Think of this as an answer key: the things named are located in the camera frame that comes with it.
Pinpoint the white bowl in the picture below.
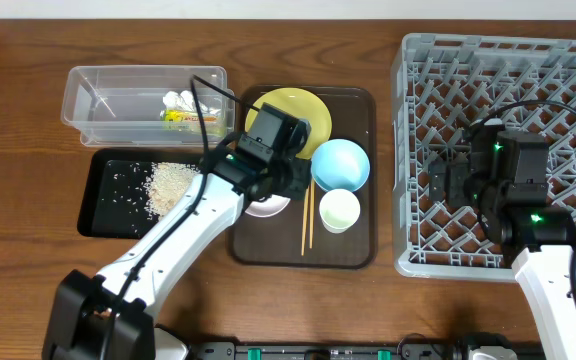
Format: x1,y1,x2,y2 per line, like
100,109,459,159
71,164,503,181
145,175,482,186
245,195,290,218

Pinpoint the white cup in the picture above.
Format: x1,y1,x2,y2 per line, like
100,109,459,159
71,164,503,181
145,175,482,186
319,189,361,234

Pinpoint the white tissue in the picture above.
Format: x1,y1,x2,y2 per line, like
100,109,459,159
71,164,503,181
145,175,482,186
162,90,221,116

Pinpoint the green orange snack wrapper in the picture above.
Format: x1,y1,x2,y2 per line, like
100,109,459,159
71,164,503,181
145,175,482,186
160,109,199,123

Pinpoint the pile of rice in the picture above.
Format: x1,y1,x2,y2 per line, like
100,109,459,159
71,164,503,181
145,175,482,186
143,162,199,219

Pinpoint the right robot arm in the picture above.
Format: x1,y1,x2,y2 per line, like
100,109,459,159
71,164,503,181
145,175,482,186
429,119,576,359

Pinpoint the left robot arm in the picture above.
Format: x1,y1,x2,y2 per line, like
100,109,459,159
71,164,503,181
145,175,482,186
41,103,314,360

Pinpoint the grey dishwasher rack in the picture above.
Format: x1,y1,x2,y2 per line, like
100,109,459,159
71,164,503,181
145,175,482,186
391,33,576,282

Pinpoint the black waste tray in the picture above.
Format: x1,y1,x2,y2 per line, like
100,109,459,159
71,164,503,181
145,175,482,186
77,148,202,239

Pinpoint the left wooden chopstick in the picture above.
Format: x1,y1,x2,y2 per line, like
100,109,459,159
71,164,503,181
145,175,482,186
301,186,311,256

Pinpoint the wooden chopstick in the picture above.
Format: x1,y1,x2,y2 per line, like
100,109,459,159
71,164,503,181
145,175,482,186
308,179,315,249
301,186,311,256

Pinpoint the right wooden chopstick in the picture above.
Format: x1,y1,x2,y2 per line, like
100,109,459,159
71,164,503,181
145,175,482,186
308,179,315,249

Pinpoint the yellow plate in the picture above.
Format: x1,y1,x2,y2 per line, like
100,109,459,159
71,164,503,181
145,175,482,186
253,87,332,159

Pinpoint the light blue bowl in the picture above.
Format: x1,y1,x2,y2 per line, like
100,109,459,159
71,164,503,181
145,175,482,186
311,139,371,192

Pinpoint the dark brown serving tray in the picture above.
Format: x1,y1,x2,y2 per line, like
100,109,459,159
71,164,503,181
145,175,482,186
227,86,377,270

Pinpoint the clear plastic bin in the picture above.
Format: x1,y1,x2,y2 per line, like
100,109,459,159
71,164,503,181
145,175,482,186
61,65,235,147

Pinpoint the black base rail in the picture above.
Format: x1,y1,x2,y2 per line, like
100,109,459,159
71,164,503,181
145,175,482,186
188,342,468,360

